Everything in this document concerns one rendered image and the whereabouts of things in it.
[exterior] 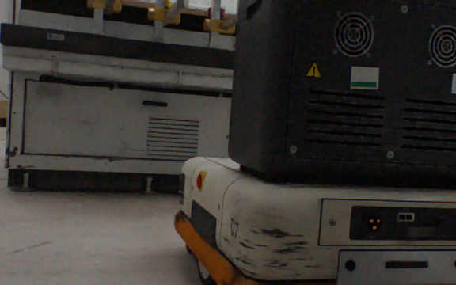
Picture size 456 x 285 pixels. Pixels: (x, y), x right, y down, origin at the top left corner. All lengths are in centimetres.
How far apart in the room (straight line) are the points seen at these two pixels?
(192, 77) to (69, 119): 61
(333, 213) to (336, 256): 8
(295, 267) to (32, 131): 174
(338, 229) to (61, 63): 155
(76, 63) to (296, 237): 151
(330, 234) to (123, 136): 166
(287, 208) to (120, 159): 162
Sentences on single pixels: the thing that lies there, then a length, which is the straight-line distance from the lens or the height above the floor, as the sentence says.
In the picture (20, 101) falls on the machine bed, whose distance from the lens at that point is 240.
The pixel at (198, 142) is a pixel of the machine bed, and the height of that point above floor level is 26.
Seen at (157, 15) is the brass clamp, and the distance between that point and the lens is 222.
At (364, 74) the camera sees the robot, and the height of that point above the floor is 50.
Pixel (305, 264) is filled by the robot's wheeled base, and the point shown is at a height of 15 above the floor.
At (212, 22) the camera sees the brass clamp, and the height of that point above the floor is 81.
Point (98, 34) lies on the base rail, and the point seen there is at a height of 70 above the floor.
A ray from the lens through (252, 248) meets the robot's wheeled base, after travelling 89.
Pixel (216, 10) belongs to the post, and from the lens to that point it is 229.
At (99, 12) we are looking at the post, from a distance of 221.
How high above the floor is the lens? 40
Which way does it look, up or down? 3 degrees down
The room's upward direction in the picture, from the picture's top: 4 degrees clockwise
